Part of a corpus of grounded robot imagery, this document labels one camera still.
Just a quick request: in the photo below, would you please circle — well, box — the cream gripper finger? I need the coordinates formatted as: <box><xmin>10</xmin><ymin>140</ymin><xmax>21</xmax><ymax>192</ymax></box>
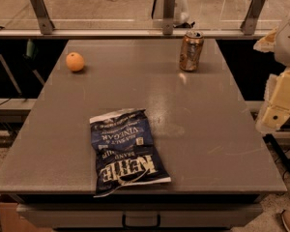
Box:
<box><xmin>256</xmin><ymin>68</ymin><xmax>290</xmax><ymax>132</ymax></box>
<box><xmin>253</xmin><ymin>28</ymin><xmax>277</xmax><ymax>53</ymax></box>

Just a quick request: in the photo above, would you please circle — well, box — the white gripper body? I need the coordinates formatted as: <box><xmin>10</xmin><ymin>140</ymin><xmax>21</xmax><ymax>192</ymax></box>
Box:
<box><xmin>275</xmin><ymin>12</ymin><xmax>290</xmax><ymax>67</ymax></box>

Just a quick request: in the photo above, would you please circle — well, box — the blue Kettle chip bag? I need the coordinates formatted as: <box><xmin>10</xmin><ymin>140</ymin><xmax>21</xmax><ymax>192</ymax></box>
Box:
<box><xmin>90</xmin><ymin>108</ymin><xmax>171</xmax><ymax>197</ymax></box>

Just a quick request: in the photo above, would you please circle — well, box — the orange soda can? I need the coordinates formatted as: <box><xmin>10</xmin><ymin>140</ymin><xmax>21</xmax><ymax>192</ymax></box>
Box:
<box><xmin>180</xmin><ymin>30</ymin><xmax>204</xmax><ymax>72</ymax></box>

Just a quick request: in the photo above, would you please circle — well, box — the grey table drawer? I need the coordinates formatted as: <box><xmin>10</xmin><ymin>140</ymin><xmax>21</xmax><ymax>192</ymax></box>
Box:
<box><xmin>16</xmin><ymin>204</ymin><xmax>263</xmax><ymax>229</ymax></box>

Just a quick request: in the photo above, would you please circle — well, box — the orange fruit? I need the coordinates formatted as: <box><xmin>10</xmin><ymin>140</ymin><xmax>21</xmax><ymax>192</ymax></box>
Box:
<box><xmin>66</xmin><ymin>52</ymin><xmax>85</xmax><ymax>72</ymax></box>

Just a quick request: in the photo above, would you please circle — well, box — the cardboard box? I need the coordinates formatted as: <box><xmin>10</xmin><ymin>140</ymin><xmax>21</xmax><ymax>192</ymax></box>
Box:
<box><xmin>0</xmin><ymin>195</ymin><xmax>52</xmax><ymax>232</ymax></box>

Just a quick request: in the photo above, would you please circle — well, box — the right metal bracket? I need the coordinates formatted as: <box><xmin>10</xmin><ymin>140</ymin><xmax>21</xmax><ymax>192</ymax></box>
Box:
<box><xmin>240</xmin><ymin>0</ymin><xmax>266</xmax><ymax>36</ymax></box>

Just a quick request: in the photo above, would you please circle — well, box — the metal bracket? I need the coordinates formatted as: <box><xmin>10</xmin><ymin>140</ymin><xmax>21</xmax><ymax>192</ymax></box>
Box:
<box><xmin>240</xmin><ymin>0</ymin><xmax>266</xmax><ymax>36</ymax></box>
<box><xmin>30</xmin><ymin>0</ymin><xmax>54</xmax><ymax>35</ymax></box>
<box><xmin>162</xmin><ymin>0</ymin><xmax>175</xmax><ymax>35</ymax></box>

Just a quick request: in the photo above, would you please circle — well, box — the middle metal bracket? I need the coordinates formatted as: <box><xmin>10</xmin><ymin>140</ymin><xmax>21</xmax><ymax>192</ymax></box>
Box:
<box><xmin>162</xmin><ymin>0</ymin><xmax>175</xmax><ymax>35</ymax></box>

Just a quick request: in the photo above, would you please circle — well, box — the black drawer handle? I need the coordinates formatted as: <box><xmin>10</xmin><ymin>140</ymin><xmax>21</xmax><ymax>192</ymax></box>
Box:
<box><xmin>122</xmin><ymin>211</ymin><xmax>160</xmax><ymax>229</ymax></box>

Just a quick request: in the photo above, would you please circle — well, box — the left metal bracket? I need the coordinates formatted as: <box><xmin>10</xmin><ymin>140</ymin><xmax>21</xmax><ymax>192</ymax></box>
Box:
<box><xmin>30</xmin><ymin>0</ymin><xmax>54</xmax><ymax>35</ymax></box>

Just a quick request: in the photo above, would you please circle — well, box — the metal rail bar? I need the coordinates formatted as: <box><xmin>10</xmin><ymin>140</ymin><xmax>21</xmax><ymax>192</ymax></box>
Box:
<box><xmin>0</xmin><ymin>28</ymin><xmax>269</xmax><ymax>40</ymax></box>

